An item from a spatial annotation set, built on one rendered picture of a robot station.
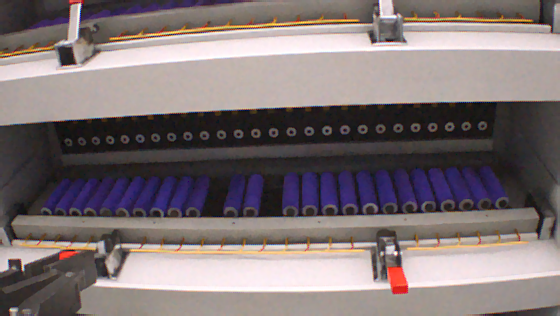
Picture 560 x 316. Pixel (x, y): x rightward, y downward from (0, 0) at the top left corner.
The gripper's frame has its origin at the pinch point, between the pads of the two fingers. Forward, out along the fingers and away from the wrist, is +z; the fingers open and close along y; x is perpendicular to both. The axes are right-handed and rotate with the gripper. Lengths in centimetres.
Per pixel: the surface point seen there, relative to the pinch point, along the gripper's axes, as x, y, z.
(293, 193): 5.1, 17.8, 16.4
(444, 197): 4.2, 33.5, 14.9
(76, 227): 2.3, -4.6, 10.9
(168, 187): 5.9, 3.5, 18.1
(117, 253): 0.1, 1.0, 8.9
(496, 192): 4.4, 39.5, 15.4
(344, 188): 5.4, 23.2, 17.0
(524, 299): -5.3, 40.0, 8.1
